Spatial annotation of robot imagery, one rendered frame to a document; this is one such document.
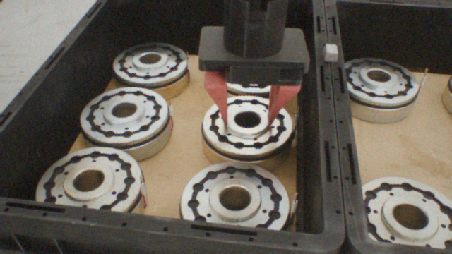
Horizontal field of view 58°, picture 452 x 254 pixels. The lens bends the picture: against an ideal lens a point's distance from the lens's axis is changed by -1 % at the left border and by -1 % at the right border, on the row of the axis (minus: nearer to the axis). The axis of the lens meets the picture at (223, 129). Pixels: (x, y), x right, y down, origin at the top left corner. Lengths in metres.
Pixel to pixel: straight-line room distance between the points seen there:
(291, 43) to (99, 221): 0.24
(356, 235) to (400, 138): 0.26
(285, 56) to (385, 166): 0.18
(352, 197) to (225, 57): 0.17
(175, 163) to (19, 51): 0.61
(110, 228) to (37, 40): 0.78
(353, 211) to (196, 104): 0.30
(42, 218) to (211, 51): 0.20
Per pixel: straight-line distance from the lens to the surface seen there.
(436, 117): 0.59
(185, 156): 0.47
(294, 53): 0.40
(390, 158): 0.51
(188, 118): 0.52
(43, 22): 1.11
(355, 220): 0.31
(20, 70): 0.94
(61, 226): 0.32
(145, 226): 0.29
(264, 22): 0.37
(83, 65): 0.53
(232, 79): 0.39
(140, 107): 0.49
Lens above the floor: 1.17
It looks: 42 degrees down
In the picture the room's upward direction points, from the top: straight up
